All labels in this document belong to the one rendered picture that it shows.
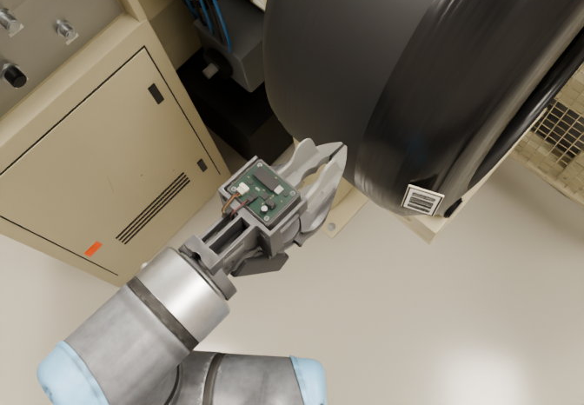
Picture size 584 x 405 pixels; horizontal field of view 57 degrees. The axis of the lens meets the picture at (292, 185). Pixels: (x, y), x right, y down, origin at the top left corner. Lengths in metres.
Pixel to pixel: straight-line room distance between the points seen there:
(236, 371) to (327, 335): 1.23
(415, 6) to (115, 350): 0.40
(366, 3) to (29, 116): 0.81
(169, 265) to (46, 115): 0.74
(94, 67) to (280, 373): 0.80
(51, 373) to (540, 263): 1.64
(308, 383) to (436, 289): 1.30
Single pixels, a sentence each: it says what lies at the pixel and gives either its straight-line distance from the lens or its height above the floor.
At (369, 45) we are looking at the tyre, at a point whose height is 1.35.
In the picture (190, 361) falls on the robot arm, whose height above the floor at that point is 1.21.
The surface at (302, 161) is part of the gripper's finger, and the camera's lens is 0.59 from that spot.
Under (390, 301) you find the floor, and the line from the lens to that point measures 1.82.
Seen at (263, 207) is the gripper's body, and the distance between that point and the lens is 0.51.
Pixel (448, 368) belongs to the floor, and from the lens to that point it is 1.82.
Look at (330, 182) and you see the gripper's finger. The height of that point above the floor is 1.25.
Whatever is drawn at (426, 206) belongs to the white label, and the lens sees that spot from 0.64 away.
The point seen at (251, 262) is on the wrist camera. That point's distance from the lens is 0.56.
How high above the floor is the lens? 1.80
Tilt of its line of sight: 69 degrees down
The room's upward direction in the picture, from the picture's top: 15 degrees counter-clockwise
